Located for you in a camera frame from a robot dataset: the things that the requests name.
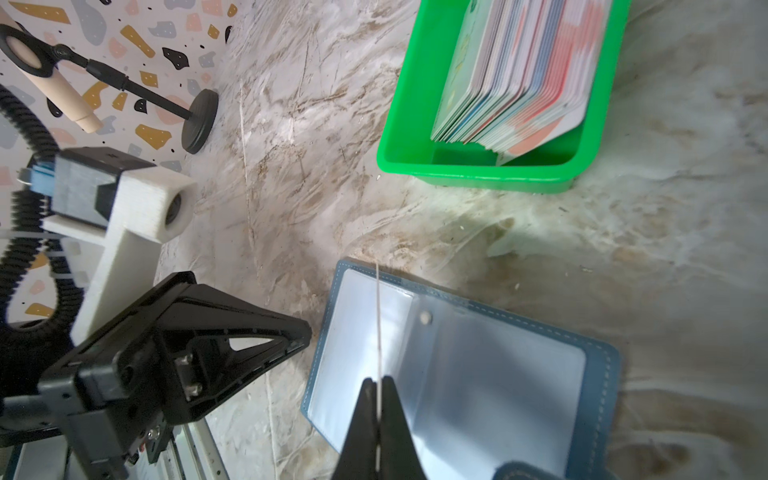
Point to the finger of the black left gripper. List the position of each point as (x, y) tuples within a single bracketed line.
[(219, 343)]

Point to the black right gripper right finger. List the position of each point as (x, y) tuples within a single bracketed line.
[(398, 456)]

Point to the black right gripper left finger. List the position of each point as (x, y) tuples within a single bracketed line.
[(357, 459)]

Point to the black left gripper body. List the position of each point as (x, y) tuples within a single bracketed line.
[(105, 401)]

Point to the blue card holder wallet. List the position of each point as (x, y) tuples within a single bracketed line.
[(485, 392)]

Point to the green plastic card tray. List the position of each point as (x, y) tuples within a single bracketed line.
[(406, 147)]

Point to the stack of cards in tray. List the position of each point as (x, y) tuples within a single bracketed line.
[(521, 73)]

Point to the beige microphone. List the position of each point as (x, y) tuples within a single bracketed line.
[(38, 60)]

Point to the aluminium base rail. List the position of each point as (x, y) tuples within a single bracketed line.
[(191, 454)]

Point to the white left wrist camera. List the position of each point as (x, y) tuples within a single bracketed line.
[(113, 212)]

